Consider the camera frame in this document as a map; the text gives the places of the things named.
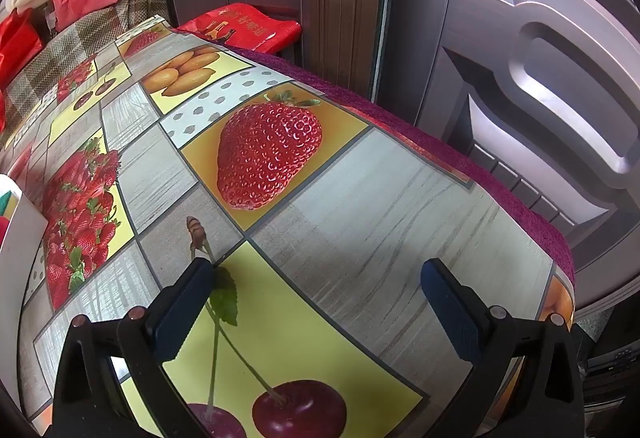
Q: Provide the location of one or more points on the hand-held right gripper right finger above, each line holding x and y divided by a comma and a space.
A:
450, 313

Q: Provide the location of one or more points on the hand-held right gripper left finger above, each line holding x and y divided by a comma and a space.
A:
180, 313

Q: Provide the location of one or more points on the white cardboard box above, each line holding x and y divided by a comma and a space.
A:
20, 233

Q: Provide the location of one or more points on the dark appliance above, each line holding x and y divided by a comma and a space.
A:
610, 368

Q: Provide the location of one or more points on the green yellow scouring sponge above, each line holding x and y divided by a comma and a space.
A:
5, 202

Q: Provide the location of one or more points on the plaid covered cushion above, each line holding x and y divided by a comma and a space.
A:
65, 43

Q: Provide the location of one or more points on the red printed gift bag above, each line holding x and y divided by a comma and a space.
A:
240, 25

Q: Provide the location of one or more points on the red tote bag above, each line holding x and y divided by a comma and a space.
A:
15, 43

